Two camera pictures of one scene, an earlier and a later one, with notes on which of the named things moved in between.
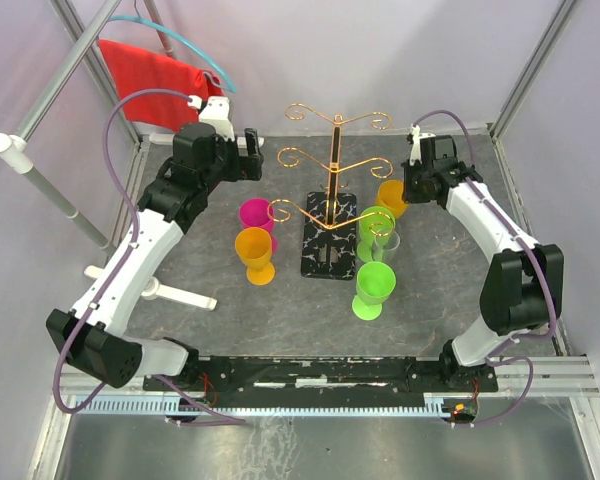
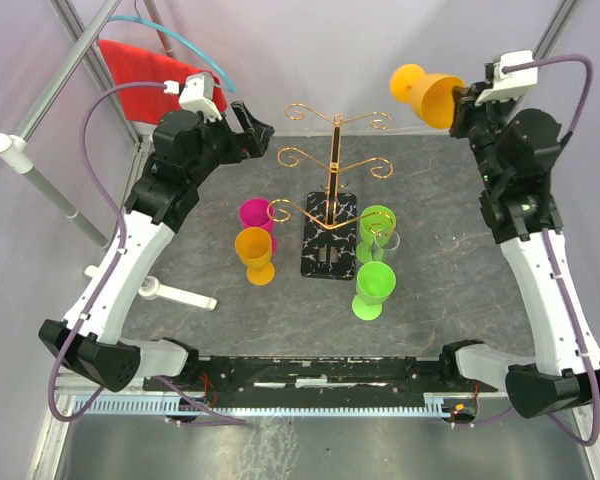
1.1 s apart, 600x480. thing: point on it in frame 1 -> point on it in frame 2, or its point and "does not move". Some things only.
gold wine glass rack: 330,218 does not move
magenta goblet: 253,213 does not move
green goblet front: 375,282 does not move
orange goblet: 255,245 does not move
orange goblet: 390,195 -> 432,94
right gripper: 409,196 -> 504,106
